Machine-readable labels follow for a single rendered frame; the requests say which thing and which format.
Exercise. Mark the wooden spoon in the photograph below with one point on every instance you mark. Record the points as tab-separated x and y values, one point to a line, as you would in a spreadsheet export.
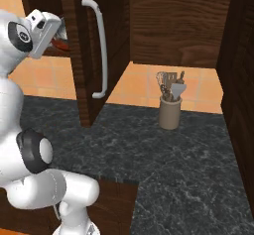
181	77

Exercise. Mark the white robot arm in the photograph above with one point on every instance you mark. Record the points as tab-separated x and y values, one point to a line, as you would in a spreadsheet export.
10	120

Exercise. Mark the closed dark wood wall cabinet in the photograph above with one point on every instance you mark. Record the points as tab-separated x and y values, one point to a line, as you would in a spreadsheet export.
178	21

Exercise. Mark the tall dark wood cabinet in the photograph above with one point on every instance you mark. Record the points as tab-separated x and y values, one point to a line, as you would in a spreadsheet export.
241	80

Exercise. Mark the brown slotted turner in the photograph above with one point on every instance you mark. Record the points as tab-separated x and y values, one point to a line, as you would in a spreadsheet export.
172	77

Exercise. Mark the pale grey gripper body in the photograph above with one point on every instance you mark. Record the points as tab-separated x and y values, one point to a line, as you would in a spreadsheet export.
43	37

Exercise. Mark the red-brown dish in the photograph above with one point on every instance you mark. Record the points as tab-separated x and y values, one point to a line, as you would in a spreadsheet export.
61	45

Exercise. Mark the dark wood cabinet door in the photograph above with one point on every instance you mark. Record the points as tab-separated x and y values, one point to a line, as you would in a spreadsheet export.
86	47

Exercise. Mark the metal whisk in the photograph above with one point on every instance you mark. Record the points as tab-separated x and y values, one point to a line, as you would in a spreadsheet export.
161	80

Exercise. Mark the beige utensil pot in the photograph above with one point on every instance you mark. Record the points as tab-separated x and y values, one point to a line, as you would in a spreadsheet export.
170	115

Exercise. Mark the dark wood base cabinet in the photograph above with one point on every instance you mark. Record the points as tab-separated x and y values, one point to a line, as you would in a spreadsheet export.
112	206

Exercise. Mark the grey spatula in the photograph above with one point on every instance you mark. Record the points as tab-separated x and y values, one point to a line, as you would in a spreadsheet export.
178	89

